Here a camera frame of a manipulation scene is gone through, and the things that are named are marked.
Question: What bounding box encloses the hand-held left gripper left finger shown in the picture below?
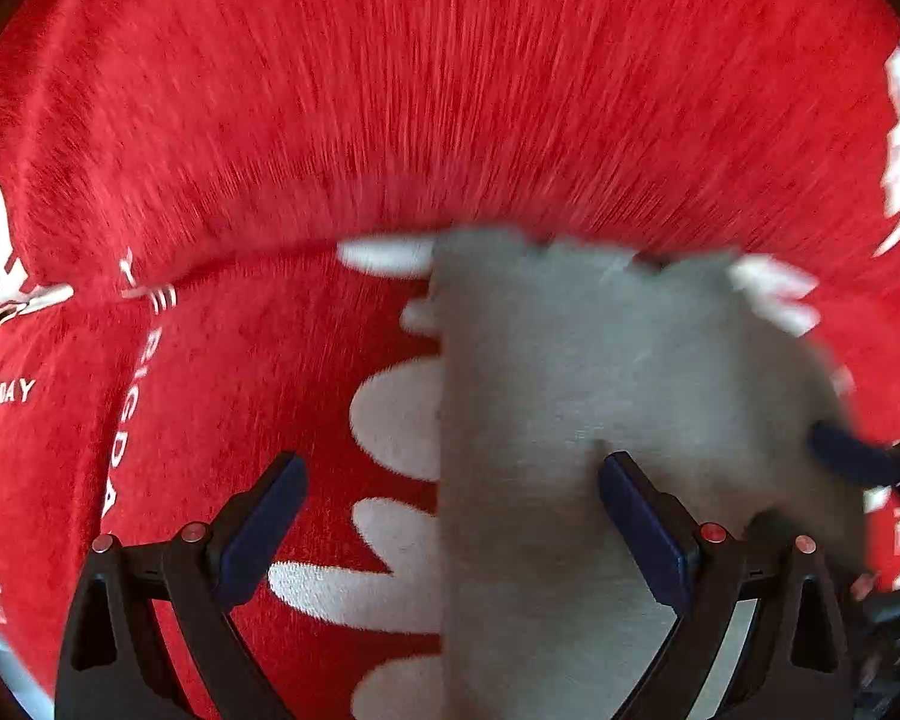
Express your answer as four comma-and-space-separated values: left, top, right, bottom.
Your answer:
54, 451, 308, 720

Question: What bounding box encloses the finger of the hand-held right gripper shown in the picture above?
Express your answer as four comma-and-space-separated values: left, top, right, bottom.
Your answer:
808, 422, 900, 500

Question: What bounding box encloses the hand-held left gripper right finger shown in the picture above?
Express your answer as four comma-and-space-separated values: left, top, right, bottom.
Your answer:
598, 451, 857, 720

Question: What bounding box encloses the small grey garment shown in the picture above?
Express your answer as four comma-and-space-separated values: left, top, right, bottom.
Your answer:
426, 223, 880, 720

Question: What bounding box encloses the pale bedsheet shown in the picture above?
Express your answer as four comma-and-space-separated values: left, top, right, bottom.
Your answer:
0, 600, 55, 720

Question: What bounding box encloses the red printed blanket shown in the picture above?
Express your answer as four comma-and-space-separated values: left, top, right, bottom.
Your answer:
0, 0, 900, 720

